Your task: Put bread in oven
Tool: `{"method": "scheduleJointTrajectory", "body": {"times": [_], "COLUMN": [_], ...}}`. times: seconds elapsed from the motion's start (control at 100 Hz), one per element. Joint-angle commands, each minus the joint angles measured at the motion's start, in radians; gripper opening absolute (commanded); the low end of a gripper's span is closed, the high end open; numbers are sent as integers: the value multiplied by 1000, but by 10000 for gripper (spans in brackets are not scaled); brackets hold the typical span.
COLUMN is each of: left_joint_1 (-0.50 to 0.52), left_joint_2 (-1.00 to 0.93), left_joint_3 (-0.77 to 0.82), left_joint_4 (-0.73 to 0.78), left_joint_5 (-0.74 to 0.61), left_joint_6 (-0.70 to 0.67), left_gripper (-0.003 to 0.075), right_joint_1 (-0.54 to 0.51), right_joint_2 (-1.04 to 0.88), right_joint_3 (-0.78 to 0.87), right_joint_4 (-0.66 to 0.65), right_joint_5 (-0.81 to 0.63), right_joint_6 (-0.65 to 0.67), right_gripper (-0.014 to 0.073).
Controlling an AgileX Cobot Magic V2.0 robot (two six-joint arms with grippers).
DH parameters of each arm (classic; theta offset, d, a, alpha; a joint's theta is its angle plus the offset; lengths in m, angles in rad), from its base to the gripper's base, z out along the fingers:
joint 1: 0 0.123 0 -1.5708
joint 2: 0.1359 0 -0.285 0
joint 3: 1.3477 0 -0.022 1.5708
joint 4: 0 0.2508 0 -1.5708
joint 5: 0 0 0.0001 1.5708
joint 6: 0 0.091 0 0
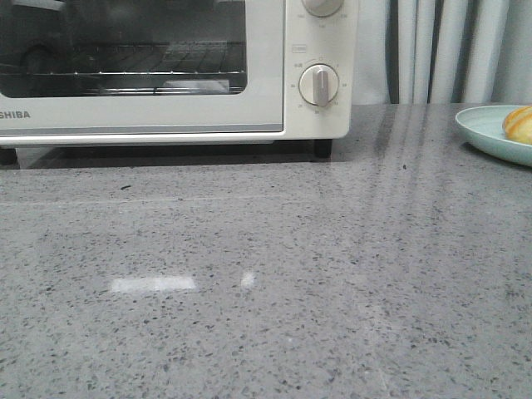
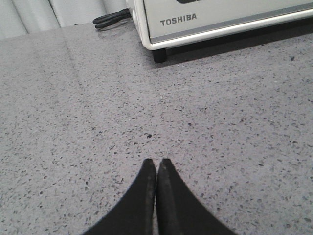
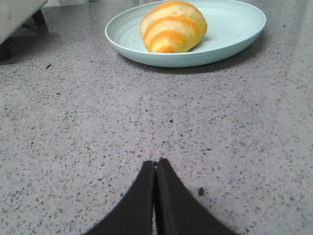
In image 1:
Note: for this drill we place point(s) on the glass oven door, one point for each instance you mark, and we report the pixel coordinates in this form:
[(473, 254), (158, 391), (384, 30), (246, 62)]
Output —
[(255, 112)]

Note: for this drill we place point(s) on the striped croissant bread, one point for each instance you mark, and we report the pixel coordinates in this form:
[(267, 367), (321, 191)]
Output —
[(517, 125)]

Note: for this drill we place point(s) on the black oven foot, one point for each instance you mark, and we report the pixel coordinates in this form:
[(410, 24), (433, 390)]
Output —
[(322, 149)]

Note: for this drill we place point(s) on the lower oven timer knob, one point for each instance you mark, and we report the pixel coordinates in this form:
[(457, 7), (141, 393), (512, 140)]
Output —
[(318, 85)]

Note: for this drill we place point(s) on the upper oven knob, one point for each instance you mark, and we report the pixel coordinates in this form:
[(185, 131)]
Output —
[(322, 8)]

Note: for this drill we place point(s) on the white toaster oven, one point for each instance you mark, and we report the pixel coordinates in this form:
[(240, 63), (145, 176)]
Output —
[(308, 40)]

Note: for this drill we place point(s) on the grey curtain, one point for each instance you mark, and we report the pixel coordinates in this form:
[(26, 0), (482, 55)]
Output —
[(420, 52)]

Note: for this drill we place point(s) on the light green plate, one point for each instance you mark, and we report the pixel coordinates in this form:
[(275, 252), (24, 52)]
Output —
[(482, 127)]

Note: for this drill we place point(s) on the wire oven rack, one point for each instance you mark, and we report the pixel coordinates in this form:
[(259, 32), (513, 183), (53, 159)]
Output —
[(132, 69)]

